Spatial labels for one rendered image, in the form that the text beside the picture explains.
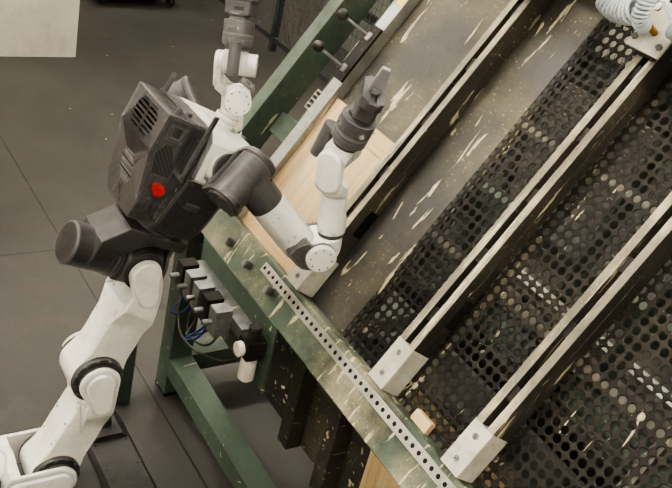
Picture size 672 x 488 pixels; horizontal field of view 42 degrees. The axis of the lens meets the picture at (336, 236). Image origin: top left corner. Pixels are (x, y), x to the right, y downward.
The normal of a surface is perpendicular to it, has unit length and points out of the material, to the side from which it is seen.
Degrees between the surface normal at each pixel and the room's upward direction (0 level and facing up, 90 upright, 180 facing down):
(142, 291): 90
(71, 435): 90
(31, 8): 90
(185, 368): 0
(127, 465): 0
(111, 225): 22
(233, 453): 0
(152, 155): 90
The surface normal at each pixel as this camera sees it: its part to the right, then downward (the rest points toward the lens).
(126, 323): 0.20, 0.80
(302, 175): -0.59, -0.37
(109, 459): 0.22, -0.85
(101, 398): 0.51, 0.51
